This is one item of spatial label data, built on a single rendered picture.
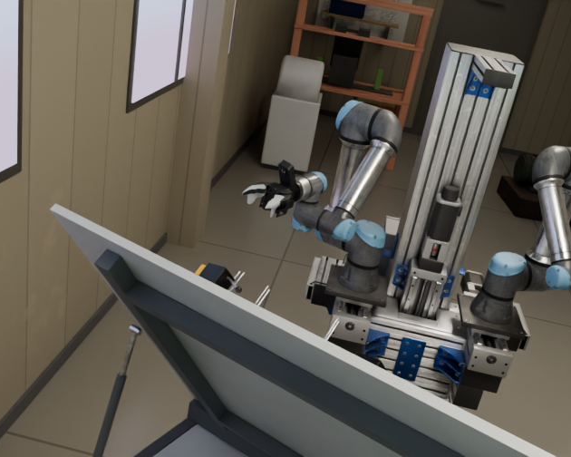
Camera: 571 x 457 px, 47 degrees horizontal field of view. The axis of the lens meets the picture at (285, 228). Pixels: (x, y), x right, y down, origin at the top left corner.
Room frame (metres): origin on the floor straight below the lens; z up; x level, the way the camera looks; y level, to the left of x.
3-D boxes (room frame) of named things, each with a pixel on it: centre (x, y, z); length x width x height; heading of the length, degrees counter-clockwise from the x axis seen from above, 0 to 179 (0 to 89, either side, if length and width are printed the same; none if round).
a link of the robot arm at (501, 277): (2.13, -0.80, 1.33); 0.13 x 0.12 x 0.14; 111
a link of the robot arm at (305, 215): (2.01, -0.07, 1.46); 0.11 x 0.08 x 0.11; 59
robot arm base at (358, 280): (2.18, -0.30, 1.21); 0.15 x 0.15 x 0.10
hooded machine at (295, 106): (7.06, 0.13, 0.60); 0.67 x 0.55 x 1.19; 175
